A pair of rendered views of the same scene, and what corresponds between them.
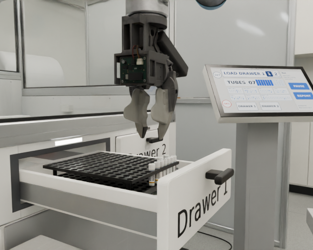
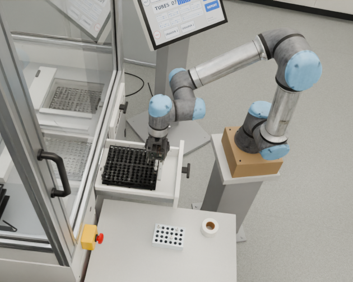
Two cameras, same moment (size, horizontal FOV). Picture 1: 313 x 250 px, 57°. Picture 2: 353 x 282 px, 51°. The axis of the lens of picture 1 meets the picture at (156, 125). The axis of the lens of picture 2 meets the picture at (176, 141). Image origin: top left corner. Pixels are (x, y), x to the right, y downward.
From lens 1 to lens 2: 1.27 m
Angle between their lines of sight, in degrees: 53
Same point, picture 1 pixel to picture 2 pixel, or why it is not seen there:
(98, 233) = not seen: hidden behind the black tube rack
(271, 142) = (185, 41)
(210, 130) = not seen: outside the picture
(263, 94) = (182, 15)
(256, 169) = (173, 62)
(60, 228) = not seen: hidden behind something
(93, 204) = (142, 197)
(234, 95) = (162, 23)
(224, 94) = (154, 24)
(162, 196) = (176, 199)
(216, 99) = (149, 33)
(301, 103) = (209, 15)
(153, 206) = (170, 197)
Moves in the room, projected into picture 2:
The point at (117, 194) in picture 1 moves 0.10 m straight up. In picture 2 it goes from (153, 194) to (154, 182)
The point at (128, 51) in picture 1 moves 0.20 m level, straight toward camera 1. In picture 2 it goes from (154, 151) to (182, 193)
